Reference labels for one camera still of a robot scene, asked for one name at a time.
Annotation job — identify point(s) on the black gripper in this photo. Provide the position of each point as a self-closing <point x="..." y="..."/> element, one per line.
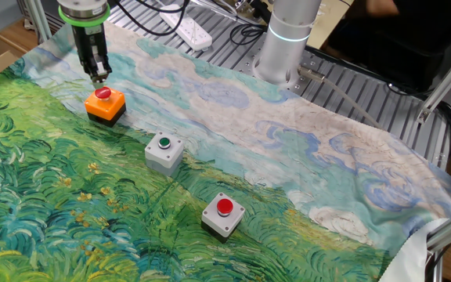
<point x="90" y="45"/>

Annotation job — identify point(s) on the orange box red button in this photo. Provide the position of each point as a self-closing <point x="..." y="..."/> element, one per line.
<point x="104" y="109"/>

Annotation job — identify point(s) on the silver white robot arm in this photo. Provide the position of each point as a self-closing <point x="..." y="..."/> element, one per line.
<point x="284" y="58"/>

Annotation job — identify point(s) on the white power strip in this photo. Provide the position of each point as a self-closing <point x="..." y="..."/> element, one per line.
<point x="190" y="31"/>

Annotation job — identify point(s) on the grey box green button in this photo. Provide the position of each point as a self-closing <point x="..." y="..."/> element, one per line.
<point x="163" y="156"/>

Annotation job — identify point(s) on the white black box red button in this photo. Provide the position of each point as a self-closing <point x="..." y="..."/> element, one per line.
<point x="219" y="221"/>

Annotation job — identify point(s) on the green blue painting cloth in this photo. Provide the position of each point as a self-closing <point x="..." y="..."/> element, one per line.
<point x="288" y="156"/>

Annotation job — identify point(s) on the tan cardboard sheet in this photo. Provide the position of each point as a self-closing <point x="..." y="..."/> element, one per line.
<point x="327" y="23"/>

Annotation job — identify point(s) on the person in black shirt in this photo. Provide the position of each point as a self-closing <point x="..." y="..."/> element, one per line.
<point x="413" y="47"/>

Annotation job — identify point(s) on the white satin cloth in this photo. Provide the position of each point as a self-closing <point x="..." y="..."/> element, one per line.
<point x="409" y="254"/>

